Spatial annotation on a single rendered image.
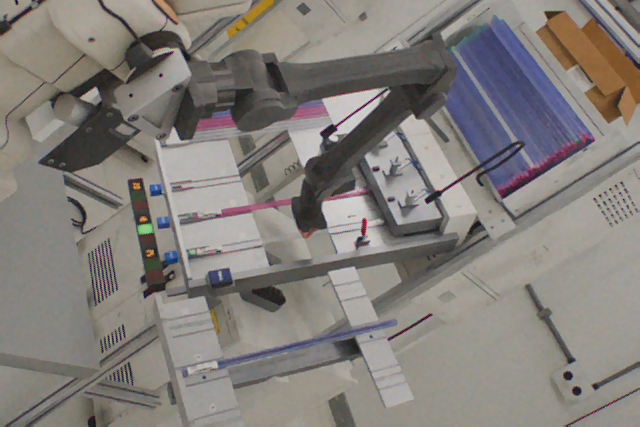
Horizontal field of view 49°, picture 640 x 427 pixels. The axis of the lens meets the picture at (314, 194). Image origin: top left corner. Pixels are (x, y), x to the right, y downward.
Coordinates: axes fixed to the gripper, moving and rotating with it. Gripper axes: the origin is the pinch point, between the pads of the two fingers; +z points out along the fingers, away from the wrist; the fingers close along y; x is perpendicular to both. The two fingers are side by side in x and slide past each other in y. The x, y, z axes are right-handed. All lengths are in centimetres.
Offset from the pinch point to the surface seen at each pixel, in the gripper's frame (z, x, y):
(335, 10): 37, -58, 136
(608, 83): -11, -104, 27
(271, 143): 33, -10, 61
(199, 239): 1.1, 26.0, 4.5
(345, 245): 1.7, -9.6, -4.6
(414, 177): -3.5, -33.3, 9.3
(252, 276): 0.1, 16.1, -9.5
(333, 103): 3, -23, 47
